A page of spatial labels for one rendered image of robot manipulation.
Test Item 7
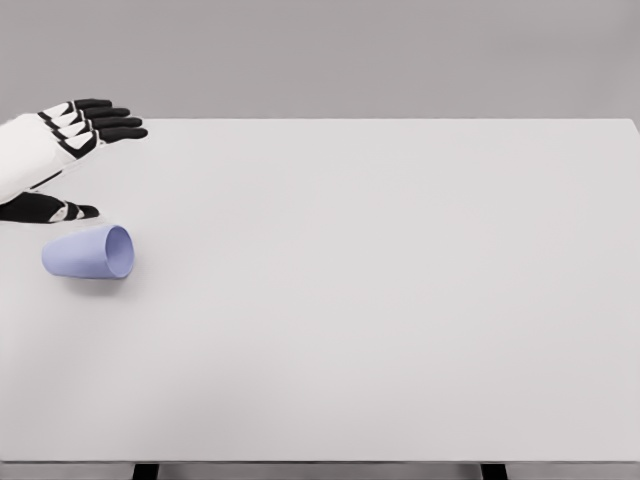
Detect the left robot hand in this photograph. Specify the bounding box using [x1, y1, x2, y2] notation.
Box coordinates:
[0, 98, 149, 225]

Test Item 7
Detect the light blue cup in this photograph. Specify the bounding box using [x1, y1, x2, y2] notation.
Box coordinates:
[41, 224, 135, 280]

